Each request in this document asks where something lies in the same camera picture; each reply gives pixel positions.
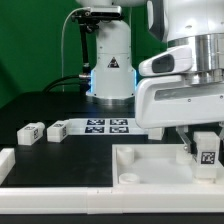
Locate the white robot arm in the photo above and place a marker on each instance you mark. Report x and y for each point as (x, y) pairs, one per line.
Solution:
(196, 23)

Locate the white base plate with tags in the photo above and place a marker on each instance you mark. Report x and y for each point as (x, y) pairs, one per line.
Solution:
(104, 126)

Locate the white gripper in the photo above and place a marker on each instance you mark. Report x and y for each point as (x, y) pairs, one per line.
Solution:
(169, 102)

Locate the white square tabletop panel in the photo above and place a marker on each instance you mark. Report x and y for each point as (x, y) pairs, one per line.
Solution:
(159, 164)

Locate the white U-shaped obstacle fence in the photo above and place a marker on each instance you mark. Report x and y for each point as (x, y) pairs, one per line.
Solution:
(120, 198)

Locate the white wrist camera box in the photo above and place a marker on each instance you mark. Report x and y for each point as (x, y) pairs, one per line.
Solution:
(175, 60)

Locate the black camera on stand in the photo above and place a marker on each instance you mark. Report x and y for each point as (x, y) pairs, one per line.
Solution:
(88, 19)

